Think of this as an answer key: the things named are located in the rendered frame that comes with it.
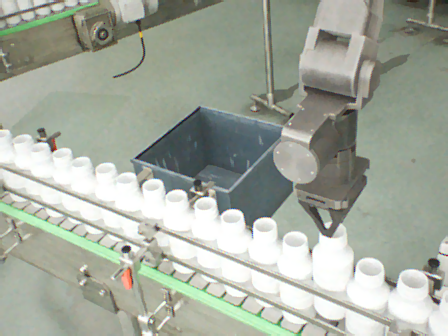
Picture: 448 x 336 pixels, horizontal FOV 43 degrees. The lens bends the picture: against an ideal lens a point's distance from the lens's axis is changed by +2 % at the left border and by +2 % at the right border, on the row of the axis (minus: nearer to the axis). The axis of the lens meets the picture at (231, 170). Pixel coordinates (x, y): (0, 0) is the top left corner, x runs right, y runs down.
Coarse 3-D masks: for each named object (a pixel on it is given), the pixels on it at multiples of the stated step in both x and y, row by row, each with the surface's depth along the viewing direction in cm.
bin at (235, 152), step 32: (192, 128) 164; (224, 128) 164; (256, 128) 157; (160, 160) 155; (192, 160) 169; (224, 160) 172; (256, 160) 164; (224, 192) 131; (256, 192) 143; (288, 192) 160
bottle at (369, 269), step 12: (360, 264) 80; (372, 264) 80; (360, 276) 78; (372, 276) 77; (348, 288) 81; (360, 288) 79; (372, 288) 78; (384, 288) 80; (348, 300) 82; (360, 300) 79; (372, 300) 79; (384, 300) 79; (348, 312) 83; (384, 312) 81; (348, 324) 84; (360, 324) 82; (372, 324) 81
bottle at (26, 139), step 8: (24, 136) 117; (16, 144) 115; (24, 144) 115; (32, 144) 116; (24, 152) 116; (16, 160) 117; (24, 160) 116; (32, 160) 117; (24, 168) 117; (24, 184) 120; (32, 184) 119; (32, 192) 121
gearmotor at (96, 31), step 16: (112, 0) 224; (128, 0) 224; (144, 0) 231; (80, 16) 221; (96, 16) 222; (112, 16) 226; (128, 16) 225; (144, 16) 230; (80, 32) 229; (96, 32) 223; (112, 32) 229; (96, 48) 228; (144, 48) 239
